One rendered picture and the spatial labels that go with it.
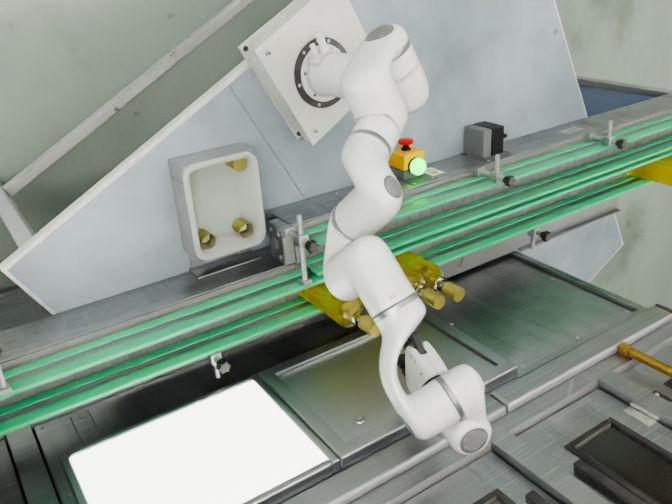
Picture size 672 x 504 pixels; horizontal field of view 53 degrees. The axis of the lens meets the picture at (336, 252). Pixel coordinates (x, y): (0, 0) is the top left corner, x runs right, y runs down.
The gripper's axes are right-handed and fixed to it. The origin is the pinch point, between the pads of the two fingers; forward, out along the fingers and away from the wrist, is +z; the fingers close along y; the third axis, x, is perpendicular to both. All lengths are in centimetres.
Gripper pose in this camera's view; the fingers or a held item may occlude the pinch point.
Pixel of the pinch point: (403, 349)
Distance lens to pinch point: 135.4
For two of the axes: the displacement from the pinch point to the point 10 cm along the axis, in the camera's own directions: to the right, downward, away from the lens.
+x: -9.5, 1.9, -2.6
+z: -3.2, -3.9, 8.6
